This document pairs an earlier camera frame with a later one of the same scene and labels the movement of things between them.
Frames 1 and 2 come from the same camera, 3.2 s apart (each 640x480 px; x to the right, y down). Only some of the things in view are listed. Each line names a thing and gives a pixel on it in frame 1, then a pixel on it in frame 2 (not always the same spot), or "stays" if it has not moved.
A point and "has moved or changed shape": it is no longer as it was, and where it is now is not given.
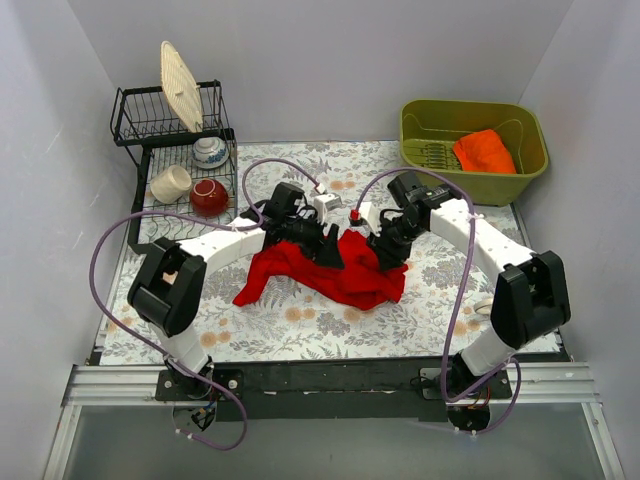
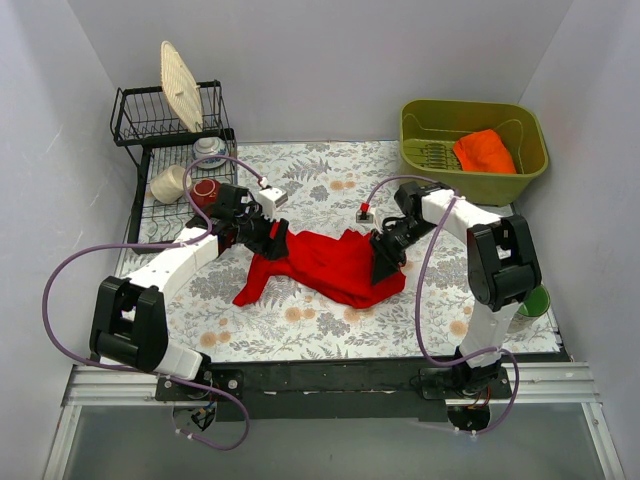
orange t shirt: x=485 y=152 stays
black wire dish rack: x=185 y=181 stays
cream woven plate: x=180 y=88 stays
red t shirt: x=366 y=281 has moved or changed shape
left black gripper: x=323 y=242 to x=273 y=239
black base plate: x=331 y=389 stays
